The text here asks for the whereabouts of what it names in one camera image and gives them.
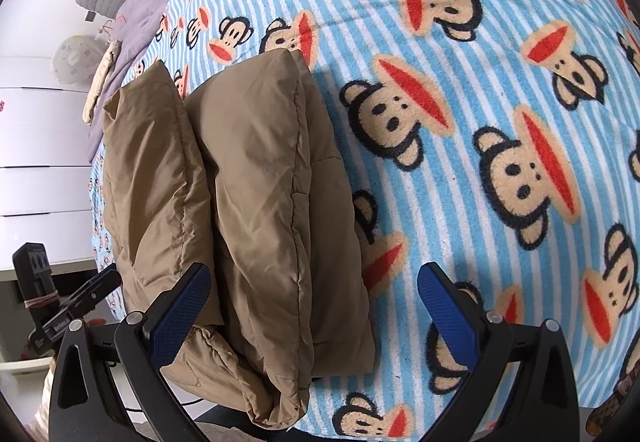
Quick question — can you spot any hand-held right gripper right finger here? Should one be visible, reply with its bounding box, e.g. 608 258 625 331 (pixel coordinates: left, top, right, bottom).
417 262 583 442

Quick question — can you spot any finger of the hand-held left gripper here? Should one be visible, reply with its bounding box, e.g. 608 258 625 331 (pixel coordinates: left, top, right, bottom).
62 267 122 319

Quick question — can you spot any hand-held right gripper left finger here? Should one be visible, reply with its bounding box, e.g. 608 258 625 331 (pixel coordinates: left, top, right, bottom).
48 262 213 442

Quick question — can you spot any khaki quilted jacket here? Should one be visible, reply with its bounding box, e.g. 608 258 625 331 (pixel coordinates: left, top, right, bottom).
101 48 376 428

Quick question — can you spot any person's left forearm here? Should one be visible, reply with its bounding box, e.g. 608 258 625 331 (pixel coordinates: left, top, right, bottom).
22 359 56 442

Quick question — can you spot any white drawer cabinet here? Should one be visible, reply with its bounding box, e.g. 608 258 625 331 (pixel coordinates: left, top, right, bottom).
0 57 108 273

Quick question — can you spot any brown patterned bag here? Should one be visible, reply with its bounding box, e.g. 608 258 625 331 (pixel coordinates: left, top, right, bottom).
585 362 640 442

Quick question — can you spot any cream folded cloth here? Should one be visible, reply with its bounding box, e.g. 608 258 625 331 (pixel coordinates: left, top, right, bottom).
82 39 123 125

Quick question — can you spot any round floral cushion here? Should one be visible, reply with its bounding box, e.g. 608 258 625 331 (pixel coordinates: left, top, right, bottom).
52 34 103 88

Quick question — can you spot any monkey print striped blanket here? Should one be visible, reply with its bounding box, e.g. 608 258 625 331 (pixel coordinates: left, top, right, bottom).
87 0 640 442

